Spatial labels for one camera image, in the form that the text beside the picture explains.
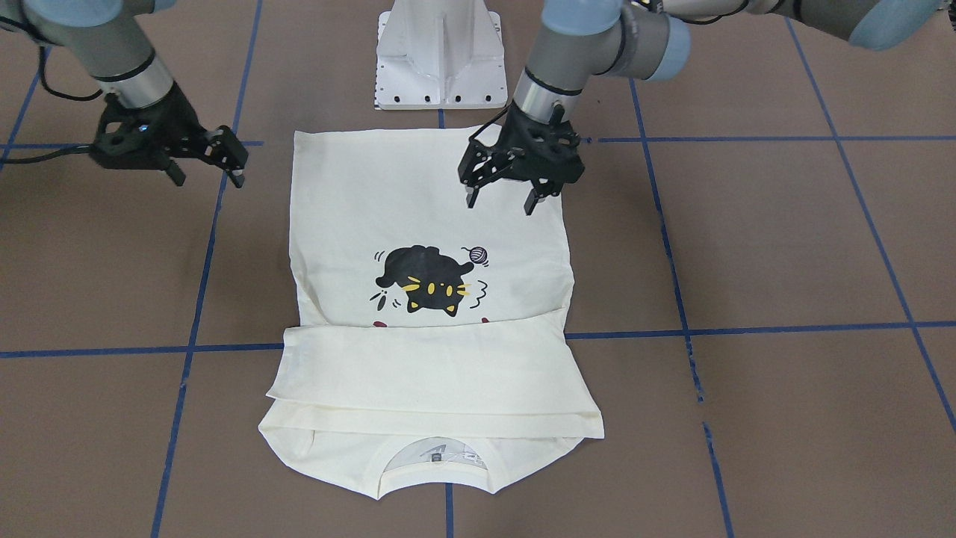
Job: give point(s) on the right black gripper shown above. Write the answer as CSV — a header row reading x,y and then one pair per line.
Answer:
x,y
177,119

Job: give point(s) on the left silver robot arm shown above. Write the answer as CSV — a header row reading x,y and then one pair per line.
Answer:
x,y
645,40

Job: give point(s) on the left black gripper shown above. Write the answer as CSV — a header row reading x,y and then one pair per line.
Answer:
x,y
499,155

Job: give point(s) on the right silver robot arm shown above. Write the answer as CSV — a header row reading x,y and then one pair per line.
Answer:
x,y
107,41

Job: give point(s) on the cream long-sleeve cat shirt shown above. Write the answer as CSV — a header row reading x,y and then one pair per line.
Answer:
x,y
431,339

